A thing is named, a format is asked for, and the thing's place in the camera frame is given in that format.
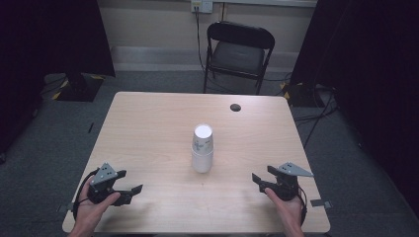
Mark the stack of white paper cups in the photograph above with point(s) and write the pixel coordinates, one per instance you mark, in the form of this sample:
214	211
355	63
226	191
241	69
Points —
202	151

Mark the black curtain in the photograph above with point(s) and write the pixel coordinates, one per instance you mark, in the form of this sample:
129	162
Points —
372	65
49	49

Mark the black folding chair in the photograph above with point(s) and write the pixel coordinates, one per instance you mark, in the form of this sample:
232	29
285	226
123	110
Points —
237	56

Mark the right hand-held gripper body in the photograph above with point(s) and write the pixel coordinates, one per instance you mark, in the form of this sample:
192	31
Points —
288	184

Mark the grey table bracket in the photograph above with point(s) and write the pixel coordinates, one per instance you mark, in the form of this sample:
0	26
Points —
66	207
321	203

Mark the white wall socket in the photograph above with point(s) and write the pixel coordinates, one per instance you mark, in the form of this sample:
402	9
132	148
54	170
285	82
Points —
201	5

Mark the person's left hand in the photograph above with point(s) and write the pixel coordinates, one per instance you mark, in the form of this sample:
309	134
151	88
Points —
89	214

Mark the black pen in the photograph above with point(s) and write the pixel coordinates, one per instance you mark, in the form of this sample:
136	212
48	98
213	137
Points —
91	127

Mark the black stand base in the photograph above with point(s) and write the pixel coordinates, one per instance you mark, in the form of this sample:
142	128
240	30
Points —
79	87
301	95

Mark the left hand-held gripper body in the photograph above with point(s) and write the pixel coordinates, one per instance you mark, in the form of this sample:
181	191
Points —
102	176

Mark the person's right hand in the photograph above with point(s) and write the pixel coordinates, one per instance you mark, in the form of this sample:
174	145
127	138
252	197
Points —
291	212

